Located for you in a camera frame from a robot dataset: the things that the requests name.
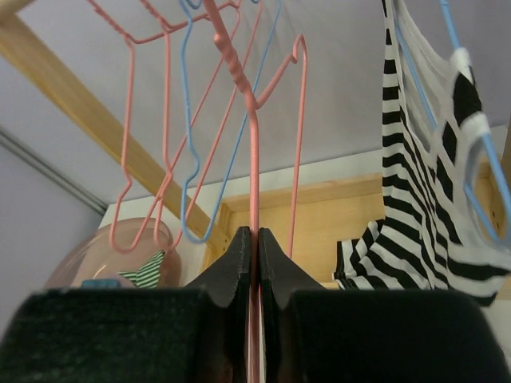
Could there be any black white striped tank top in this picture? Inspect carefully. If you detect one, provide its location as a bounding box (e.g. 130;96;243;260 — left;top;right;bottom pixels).
333;1;510;307

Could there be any blue wire hanger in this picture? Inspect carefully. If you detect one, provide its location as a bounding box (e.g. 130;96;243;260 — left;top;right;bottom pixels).
386;1;510;248
177;0;283;244

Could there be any green striped tank top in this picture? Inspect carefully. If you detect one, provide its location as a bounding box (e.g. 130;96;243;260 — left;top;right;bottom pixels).
118;251;165;289

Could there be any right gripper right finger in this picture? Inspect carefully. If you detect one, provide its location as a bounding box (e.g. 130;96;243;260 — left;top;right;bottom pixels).
258;228;510;382

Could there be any pink plastic basin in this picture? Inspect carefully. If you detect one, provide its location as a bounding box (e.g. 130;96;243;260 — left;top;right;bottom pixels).
45;219;182;288

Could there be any teal blue tank top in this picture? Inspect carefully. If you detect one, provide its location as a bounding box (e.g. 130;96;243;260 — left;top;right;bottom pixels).
81;278;121;289

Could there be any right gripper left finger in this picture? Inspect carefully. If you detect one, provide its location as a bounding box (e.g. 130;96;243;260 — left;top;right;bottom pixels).
1;227;252;382

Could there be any wooden clothes rack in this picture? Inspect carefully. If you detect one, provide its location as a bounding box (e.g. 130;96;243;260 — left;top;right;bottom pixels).
1;1;504;289

